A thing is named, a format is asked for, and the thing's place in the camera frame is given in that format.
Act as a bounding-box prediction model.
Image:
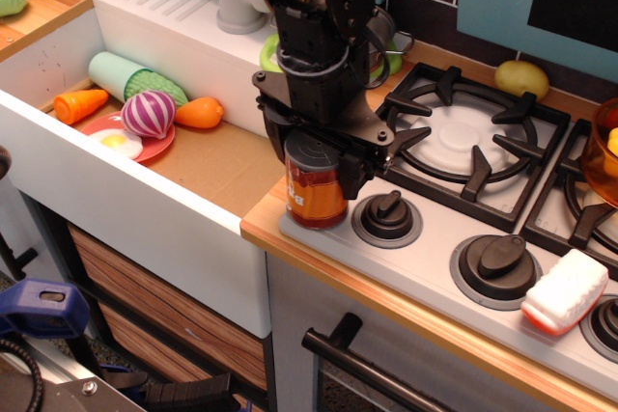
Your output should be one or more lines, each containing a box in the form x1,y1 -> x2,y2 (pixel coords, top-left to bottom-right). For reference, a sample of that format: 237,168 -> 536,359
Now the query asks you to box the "white toy sink basin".
1,0 -> 284,338

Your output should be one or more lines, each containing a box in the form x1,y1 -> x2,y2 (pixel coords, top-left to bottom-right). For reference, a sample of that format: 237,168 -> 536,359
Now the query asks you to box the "orange toy carrot right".
175,97 -> 224,129

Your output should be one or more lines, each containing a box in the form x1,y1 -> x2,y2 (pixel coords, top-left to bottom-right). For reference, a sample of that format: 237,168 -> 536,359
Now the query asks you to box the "orange toy carrot left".
53,89 -> 109,124

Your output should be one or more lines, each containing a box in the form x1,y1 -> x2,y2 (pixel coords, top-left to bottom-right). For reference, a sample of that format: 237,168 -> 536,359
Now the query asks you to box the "black oven door handle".
301,313 -> 452,412

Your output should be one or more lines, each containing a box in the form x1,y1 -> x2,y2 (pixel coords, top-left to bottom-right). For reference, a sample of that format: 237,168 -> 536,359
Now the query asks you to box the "orange toy carrot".
53,89 -> 109,124
175,97 -> 224,129

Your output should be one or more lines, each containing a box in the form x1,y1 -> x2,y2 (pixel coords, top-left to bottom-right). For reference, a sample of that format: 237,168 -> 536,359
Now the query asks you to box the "black ribbed clamp handle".
98,371 -> 241,412

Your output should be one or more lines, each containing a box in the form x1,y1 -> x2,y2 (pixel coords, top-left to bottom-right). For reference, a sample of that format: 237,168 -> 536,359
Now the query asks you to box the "stainless steel pot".
368,7 -> 415,59

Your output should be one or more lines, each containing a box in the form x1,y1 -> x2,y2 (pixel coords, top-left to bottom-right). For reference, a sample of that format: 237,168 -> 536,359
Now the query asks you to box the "black stove knob right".
579,294 -> 618,364

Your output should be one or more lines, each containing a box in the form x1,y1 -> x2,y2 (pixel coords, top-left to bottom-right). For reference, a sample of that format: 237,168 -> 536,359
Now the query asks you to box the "black burner grate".
378,64 -> 570,233
521,120 -> 617,280

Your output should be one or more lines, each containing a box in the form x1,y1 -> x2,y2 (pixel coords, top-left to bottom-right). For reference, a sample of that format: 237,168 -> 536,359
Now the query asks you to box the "black burner grate right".
521,120 -> 617,280

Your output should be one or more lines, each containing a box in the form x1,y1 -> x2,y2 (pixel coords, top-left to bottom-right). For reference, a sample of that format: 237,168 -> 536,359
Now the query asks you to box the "green plastic tray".
260,31 -> 415,78

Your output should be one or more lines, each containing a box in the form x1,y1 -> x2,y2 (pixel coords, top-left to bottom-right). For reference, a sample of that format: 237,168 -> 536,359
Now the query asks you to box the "white and red toy food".
520,249 -> 609,336

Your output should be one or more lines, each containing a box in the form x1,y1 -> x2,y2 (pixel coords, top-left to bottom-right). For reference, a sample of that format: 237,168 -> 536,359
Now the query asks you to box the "green toy lettuce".
124,69 -> 188,107

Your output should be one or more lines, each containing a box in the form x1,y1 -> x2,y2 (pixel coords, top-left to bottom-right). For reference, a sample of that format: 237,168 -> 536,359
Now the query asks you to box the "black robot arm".
252,0 -> 395,200

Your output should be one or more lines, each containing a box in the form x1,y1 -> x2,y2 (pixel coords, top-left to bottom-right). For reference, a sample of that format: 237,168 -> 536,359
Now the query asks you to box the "orange transparent bowl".
581,97 -> 617,206

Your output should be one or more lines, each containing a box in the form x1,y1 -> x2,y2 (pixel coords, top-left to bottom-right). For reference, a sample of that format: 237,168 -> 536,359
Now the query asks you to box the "red plate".
80,111 -> 176,162

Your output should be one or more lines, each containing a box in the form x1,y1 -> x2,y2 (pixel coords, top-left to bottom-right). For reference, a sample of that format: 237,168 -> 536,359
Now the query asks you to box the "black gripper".
252,52 -> 395,200

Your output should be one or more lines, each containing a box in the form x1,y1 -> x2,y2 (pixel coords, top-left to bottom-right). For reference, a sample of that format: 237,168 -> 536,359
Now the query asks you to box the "orange soup can grey lid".
284,130 -> 349,230

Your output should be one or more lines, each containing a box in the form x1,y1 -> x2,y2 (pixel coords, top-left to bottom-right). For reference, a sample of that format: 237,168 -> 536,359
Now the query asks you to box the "yellow toy potato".
493,60 -> 549,99

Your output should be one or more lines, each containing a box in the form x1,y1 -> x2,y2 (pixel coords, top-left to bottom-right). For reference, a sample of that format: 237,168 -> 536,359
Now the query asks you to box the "mint green cup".
88,51 -> 150,102

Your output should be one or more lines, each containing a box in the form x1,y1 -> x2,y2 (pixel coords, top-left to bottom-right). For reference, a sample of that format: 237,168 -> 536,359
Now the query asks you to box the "toy fried egg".
89,128 -> 143,159

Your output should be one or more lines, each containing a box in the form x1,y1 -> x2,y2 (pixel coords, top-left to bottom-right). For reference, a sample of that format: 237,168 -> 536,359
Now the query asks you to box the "black stove knob left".
351,190 -> 423,249

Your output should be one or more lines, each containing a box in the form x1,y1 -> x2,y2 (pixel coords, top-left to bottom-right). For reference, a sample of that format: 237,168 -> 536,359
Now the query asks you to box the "grey stove top panel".
278,74 -> 618,388

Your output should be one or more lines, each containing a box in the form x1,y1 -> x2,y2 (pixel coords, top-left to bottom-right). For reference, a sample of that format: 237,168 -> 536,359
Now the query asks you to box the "blue clamp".
1,278 -> 90,339

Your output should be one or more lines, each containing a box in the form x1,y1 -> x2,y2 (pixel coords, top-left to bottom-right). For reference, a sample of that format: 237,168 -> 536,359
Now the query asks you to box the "black cable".
0,338 -> 49,412

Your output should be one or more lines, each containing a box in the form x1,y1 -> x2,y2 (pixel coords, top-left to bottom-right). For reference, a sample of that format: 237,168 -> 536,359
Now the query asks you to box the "purple striped toy onion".
121,90 -> 177,139

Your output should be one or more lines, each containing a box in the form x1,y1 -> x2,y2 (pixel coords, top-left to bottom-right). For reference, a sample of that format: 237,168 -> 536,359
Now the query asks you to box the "black stove knob middle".
449,234 -> 543,312

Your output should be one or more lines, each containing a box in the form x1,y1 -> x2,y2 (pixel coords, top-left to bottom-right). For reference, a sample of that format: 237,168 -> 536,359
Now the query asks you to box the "black burner grate left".
378,64 -> 570,233

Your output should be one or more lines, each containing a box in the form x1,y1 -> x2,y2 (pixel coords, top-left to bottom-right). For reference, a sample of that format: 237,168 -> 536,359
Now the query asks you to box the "black stove knob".
579,294 -> 618,364
351,190 -> 423,249
449,234 -> 543,312

